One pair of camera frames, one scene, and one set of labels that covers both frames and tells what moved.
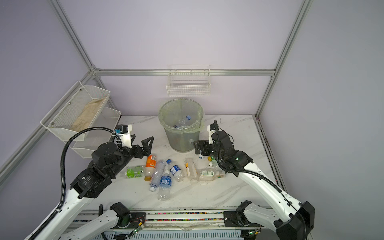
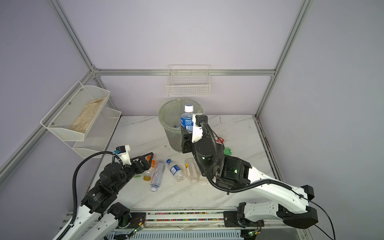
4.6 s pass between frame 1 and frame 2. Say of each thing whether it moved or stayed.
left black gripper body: moved
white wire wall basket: stayed
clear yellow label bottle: stayed
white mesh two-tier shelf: stayed
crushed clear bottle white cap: stayed
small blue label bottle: stayed
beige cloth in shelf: stayed
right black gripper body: moved
